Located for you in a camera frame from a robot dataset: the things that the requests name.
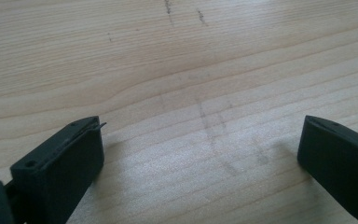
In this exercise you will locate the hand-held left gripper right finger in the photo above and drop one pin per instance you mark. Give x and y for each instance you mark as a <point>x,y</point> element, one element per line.
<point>338,161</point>

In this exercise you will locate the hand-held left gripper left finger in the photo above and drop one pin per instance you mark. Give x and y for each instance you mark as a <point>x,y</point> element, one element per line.
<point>59,174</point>

